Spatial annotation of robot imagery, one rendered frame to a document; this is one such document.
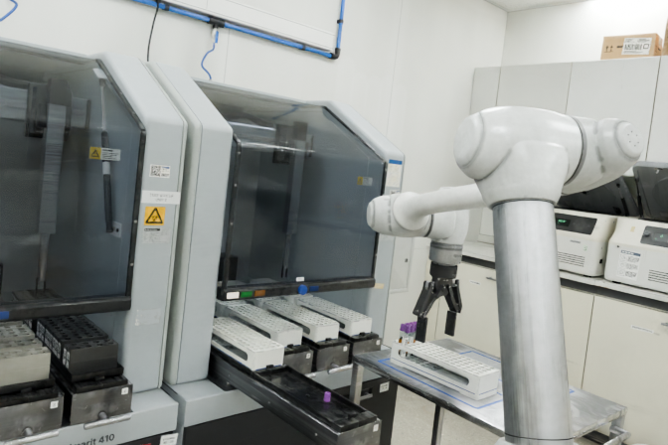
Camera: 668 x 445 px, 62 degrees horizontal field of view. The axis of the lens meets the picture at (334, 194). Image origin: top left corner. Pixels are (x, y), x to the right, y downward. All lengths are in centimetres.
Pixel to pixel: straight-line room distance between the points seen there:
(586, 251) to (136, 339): 259
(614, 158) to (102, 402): 118
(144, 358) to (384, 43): 255
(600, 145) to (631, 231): 238
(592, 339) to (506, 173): 260
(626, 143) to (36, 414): 126
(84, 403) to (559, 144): 112
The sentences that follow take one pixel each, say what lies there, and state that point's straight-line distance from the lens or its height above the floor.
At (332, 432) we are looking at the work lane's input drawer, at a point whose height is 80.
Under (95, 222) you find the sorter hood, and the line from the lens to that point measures 139.
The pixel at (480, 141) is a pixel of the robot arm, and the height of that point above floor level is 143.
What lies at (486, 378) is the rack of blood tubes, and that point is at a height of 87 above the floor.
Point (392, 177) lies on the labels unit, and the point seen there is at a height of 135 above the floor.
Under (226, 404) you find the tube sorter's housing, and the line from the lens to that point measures 161.
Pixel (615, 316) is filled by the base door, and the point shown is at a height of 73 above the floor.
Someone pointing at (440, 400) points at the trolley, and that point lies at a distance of 150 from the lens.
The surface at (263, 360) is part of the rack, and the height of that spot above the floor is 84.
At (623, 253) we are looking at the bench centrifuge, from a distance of 339.
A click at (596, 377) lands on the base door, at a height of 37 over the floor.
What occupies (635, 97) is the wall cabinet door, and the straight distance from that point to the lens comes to 374.
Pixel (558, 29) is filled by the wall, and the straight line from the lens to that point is 445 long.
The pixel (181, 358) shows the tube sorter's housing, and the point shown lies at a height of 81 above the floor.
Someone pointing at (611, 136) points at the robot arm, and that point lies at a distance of 105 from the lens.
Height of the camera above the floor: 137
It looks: 3 degrees down
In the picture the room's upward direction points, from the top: 6 degrees clockwise
